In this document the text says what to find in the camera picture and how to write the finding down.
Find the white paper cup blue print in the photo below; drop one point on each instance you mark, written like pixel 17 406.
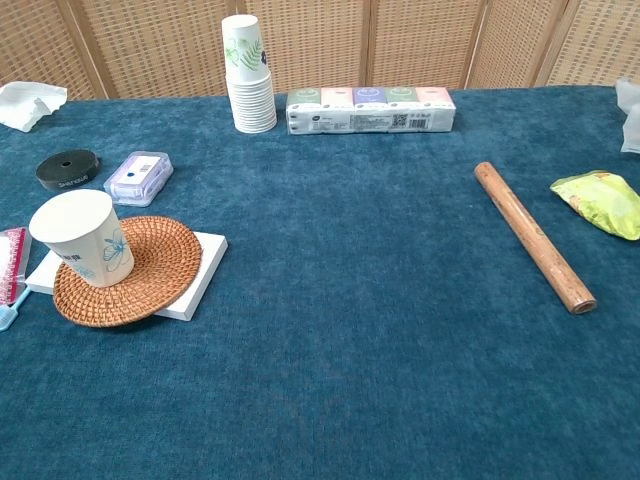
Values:
pixel 85 240

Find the round woven rattan coaster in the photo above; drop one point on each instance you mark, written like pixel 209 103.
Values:
pixel 160 270

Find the flat white box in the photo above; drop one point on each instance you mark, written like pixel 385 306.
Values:
pixel 209 257

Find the multicolour tissue packet bundle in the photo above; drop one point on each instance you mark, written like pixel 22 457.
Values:
pixel 370 117

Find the blue tablecloth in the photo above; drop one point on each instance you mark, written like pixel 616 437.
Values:
pixel 325 375

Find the stack of white paper cups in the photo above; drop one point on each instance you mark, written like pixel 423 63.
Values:
pixel 252 105

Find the clear purple plastic box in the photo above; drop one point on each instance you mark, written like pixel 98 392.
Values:
pixel 137 180

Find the brown wooden rolling pin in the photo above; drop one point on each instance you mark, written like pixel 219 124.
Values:
pixel 530 235

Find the woven rattan folding screen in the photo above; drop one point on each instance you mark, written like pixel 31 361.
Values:
pixel 150 50

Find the black tape roll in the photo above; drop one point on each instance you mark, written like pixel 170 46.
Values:
pixel 67 172

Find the yellow-green snack bag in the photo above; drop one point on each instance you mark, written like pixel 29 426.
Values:
pixel 605 202

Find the pink and white bag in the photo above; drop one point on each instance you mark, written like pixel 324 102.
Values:
pixel 12 265

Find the light blue toothbrush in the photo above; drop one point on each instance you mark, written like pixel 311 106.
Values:
pixel 9 314

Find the crumpled white tissue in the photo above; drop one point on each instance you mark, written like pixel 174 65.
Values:
pixel 25 102

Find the clear bag of white rolls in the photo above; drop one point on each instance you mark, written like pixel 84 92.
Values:
pixel 631 125

